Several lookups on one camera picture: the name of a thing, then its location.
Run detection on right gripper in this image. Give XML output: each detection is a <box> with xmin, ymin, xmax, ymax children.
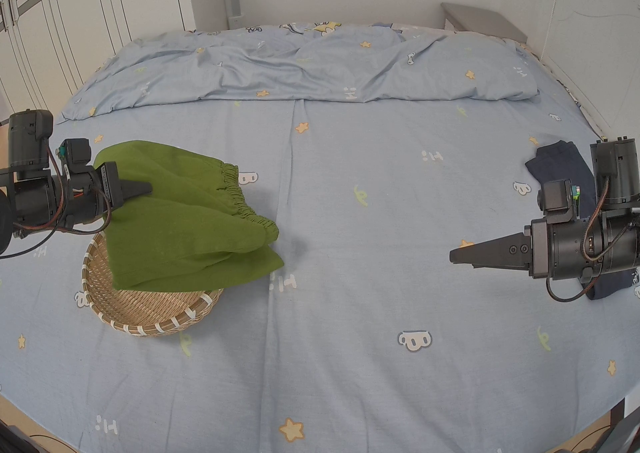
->
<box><xmin>448</xmin><ymin>214</ymin><xmax>611</xmax><ymax>280</ymax></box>

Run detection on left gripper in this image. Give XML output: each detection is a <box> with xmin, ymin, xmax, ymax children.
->
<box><xmin>50</xmin><ymin>161</ymin><xmax>124</xmax><ymax>228</ymax></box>

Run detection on green shorts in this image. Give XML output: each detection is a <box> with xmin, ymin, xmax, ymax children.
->
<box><xmin>93</xmin><ymin>140</ymin><xmax>285</xmax><ymax>293</ymax></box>

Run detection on dark blue garment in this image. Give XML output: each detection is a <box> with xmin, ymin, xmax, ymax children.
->
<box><xmin>525</xmin><ymin>140</ymin><xmax>640</xmax><ymax>301</ymax></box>

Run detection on round woven basket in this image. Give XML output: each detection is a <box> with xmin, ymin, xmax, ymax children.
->
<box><xmin>81</xmin><ymin>228</ymin><xmax>226</xmax><ymax>338</ymax></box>

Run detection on bed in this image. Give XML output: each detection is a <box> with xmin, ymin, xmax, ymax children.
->
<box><xmin>0</xmin><ymin>0</ymin><xmax>640</xmax><ymax>453</ymax></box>

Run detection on white wardrobe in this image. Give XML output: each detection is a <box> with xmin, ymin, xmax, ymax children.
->
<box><xmin>0</xmin><ymin>0</ymin><xmax>197</xmax><ymax>115</ymax></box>

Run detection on grey bedside table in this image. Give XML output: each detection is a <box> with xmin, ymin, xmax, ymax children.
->
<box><xmin>441</xmin><ymin>2</ymin><xmax>529</xmax><ymax>42</ymax></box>

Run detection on pale blue quilt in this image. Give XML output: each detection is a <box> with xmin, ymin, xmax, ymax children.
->
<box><xmin>55</xmin><ymin>21</ymin><xmax>541</xmax><ymax>125</ymax></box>

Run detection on white printed pillow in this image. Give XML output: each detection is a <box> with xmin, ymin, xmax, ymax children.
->
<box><xmin>187</xmin><ymin>20</ymin><xmax>406</xmax><ymax>38</ymax></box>

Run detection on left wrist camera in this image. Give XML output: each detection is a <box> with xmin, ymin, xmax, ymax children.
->
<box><xmin>56</xmin><ymin>138</ymin><xmax>94</xmax><ymax>177</ymax></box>

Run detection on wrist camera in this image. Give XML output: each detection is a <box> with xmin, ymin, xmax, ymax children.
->
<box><xmin>56</xmin><ymin>138</ymin><xmax>94</xmax><ymax>177</ymax></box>
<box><xmin>537</xmin><ymin>179</ymin><xmax>583</xmax><ymax>222</ymax></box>

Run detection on black cable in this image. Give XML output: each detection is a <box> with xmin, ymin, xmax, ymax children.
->
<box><xmin>545</xmin><ymin>273</ymin><xmax>601</xmax><ymax>302</ymax></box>
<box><xmin>0</xmin><ymin>219</ymin><xmax>108</xmax><ymax>260</ymax></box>

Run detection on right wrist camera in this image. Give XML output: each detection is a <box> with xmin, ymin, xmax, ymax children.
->
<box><xmin>537</xmin><ymin>179</ymin><xmax>583</xmax><ymax>222</ymax></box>

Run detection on white cord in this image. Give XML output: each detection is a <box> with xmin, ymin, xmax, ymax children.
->
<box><xmin>540</xmin><ymin>0</ymin><xmax>558</xmax><ymax>59</ymax></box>

